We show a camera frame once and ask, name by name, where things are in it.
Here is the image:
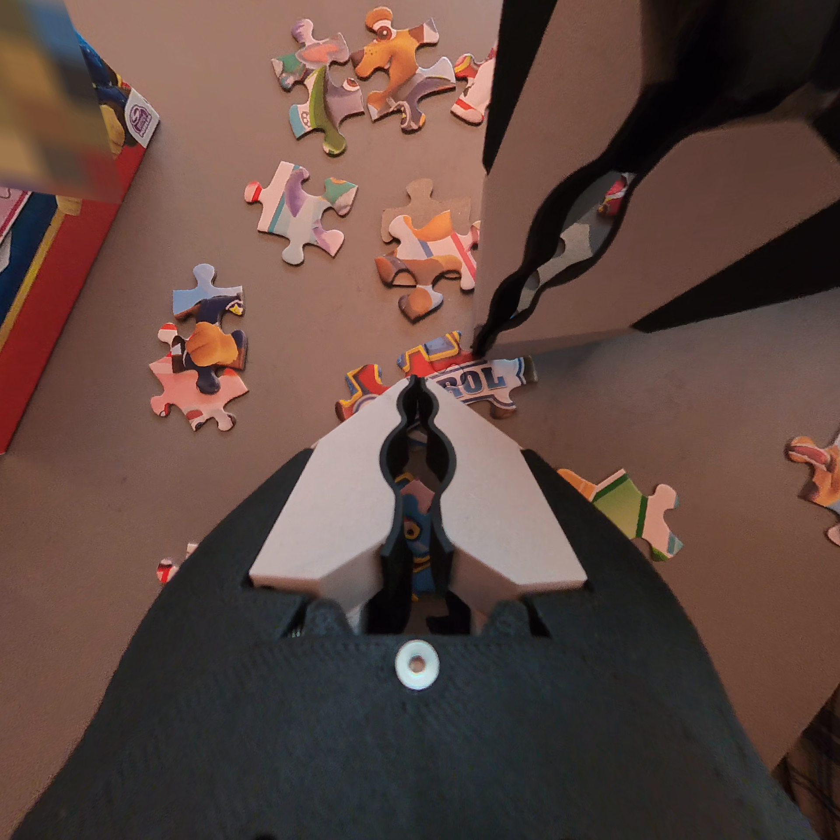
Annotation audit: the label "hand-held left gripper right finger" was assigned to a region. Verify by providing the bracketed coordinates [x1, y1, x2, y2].
[416, 377, 588, 634]

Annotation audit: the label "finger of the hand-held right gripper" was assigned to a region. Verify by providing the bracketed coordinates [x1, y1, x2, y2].
[471, 0, 665, 350]
[484, 117, 840, 353]

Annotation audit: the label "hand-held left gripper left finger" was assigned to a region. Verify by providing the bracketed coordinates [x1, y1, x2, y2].
[251, 377, 421, 634]

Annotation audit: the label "white black red puzzle piece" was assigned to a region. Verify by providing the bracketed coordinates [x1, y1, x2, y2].
[598, 171, 635, 218]

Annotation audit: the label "green white puzzle piece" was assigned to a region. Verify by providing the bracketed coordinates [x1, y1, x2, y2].
[557, 467, 684, 563]

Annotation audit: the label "PATROL logo puzzle section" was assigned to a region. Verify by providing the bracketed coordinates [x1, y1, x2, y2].
[334, 364, 396, 423]

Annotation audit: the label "grey desk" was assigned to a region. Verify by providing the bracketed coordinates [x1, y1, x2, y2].
[0, 0, 840, 828]

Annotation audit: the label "white red-striped puzzle piece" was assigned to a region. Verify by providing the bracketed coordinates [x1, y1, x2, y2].
[451, 45, 498, 126]

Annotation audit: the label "blue paw print puzzle piece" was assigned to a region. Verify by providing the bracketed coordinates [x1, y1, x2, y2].
[396, 478, 448, 599]

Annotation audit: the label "small red white puzzle piece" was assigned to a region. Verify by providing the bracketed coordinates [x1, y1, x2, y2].
[155, 542, 199, 585]

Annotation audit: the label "brown dog navy puzzle piece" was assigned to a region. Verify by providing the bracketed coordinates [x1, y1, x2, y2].
[349, 6, 458, 135]

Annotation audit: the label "pink badge puzzle piece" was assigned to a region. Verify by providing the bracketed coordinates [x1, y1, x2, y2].
[149, 357, 251, 433]

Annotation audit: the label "white orange brown puzzle piece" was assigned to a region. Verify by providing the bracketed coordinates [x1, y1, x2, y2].
[374, 210, 482, 324]

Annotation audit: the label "orange paw navy puzzle piece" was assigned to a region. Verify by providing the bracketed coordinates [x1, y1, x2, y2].
[157, 295, 251, 395]

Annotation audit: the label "green purple joined puzzle pieces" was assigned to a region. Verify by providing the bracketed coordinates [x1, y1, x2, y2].
[272, 17, 366, 158]

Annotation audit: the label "blue puzzle piece navy dog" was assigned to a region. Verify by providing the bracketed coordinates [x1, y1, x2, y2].
[171, 263, 245, 324]

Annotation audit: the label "blue sky puzzle section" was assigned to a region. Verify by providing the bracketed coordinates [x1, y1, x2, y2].
[785, 432, 840, 547]

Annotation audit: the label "white purple teal puzzle piece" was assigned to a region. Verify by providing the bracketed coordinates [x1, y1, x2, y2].
[244, 161, 361, 267]

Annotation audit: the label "red puzzle box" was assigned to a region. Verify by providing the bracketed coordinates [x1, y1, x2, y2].
[0, 33, 162, 455]

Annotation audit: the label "plaid clothing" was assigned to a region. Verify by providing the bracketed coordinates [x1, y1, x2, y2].
[773, 707, 840, 840]

